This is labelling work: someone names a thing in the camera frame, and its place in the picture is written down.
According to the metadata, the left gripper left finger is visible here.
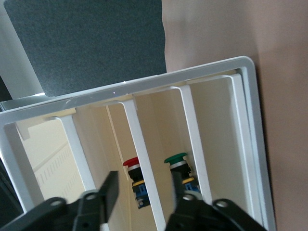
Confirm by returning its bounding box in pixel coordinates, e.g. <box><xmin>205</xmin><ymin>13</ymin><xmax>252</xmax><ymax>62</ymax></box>
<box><xmin>0</xmin><ymin>170</ymin><xmax>120</xmax><ymax>231</ymax></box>

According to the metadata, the green push button switch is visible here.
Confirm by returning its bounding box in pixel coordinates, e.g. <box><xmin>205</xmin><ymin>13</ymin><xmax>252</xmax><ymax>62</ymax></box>
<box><xmin>164</xmin><ymin>153</ymin><xmax>201</xmax><ymax>196</ymax></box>

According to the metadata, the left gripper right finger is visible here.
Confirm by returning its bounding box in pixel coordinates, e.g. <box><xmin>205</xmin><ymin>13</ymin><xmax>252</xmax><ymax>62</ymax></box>
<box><xmin>166</xmin><ymin>170</ymin><xmax>265</xmax><ymax>231</ymax></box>

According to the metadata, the red push button switch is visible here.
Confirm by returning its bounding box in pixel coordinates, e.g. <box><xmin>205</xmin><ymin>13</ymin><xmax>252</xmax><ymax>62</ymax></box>
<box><xmin>122</xmin><ymin>156</ymin><xmax>147</xmax><ymax>209</ymax></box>

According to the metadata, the white drawer cabinet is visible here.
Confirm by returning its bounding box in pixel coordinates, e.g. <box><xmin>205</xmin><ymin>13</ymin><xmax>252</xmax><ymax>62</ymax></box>
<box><xmin>0</xmin><ymin>55</ymin><xmax>277</xmax><ymax>231</ymax></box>

